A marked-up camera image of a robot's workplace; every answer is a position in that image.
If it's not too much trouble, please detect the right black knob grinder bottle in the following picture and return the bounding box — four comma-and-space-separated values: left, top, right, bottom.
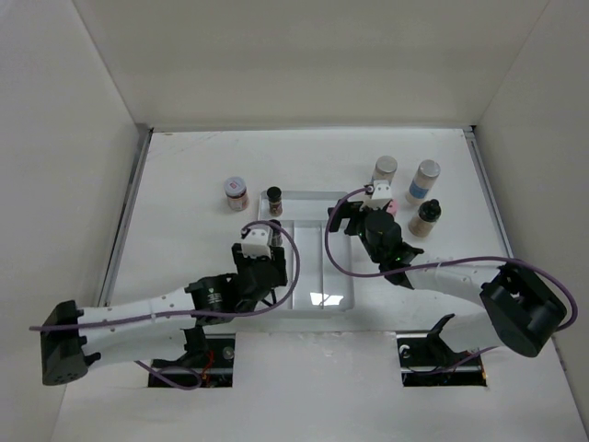
409, 199, 442, 238

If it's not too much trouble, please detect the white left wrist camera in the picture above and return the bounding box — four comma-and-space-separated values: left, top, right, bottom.
241, 228, 271, 259

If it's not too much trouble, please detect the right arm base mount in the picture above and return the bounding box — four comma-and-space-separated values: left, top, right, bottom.
396, 314, 487, 388

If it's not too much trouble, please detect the pink cap seasoning bottle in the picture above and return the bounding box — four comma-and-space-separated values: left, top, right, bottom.
386, 199, 398, 216

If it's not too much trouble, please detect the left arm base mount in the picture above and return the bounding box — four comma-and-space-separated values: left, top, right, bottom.
147, 327, 236, 390

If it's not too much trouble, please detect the silver lid beige jar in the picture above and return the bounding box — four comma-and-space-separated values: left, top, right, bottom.
371, 156, 398, 183

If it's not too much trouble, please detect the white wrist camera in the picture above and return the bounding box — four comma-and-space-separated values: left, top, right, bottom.
241, 228, 271, 259
363, 180, 392, 210

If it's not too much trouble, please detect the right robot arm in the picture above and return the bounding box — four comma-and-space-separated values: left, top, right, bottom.
327, 200, 578, 365

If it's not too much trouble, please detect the white lid orange label jar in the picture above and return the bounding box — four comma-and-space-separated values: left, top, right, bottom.
224, 177, 248, 212

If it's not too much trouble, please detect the small black cap spice bottle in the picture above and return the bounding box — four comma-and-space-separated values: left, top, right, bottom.
266, 186, 283, 217

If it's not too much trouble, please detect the white plastic organizer tray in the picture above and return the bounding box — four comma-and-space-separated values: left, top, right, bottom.
268, 191, 355, 319

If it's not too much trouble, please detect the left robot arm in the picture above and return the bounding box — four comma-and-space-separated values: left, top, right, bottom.
37, 243, 288, 386

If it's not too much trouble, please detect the blue label sago jar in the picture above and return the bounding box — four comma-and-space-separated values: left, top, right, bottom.
406, 159, 441, 204

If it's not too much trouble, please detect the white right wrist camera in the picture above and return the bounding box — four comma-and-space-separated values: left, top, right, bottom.
363, 180, 392, 210

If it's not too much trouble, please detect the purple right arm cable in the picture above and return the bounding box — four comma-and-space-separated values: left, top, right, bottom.
324, 186, 579, 329

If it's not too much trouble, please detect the aluminium table edge rail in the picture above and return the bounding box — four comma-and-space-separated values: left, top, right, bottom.
90, 123, 153, 307

